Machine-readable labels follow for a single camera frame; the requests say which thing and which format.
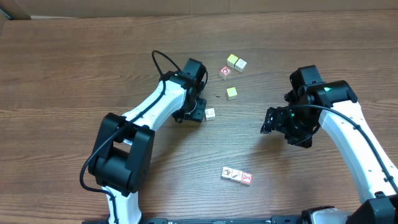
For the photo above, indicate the red letter wooden block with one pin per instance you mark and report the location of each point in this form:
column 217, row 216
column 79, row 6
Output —
column 225, row 72

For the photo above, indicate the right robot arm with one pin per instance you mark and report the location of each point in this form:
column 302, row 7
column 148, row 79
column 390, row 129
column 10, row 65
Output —
column 334, row 107

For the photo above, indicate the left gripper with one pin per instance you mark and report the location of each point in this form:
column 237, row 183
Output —
column 196, row 112

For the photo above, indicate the acorn picture wooden block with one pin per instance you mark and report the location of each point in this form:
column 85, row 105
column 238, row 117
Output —
column 226, row 173

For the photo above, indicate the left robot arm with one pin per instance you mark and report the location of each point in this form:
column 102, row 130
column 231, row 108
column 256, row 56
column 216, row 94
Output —
column 123, row 148

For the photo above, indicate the white bone wooden block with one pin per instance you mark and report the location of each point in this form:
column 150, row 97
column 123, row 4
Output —
column 240, row 65

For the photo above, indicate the sheep picture wooden block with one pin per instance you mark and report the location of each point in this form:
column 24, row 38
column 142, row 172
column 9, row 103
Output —
column 210, row 114

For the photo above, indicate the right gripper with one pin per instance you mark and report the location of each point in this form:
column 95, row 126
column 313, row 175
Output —
column 274, row 119

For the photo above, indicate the yellow letter C block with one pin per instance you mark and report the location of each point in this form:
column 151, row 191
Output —
column 231, row 93

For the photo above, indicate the hammer picture wooden block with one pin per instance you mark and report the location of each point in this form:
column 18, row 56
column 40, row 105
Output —
column 236, row 175

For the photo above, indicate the red letter Y block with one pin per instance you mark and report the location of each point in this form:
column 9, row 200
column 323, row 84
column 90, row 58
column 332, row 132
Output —
column 246, row 178

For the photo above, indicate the yellow top wooden block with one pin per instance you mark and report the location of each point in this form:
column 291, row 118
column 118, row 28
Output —
column 231, row 60

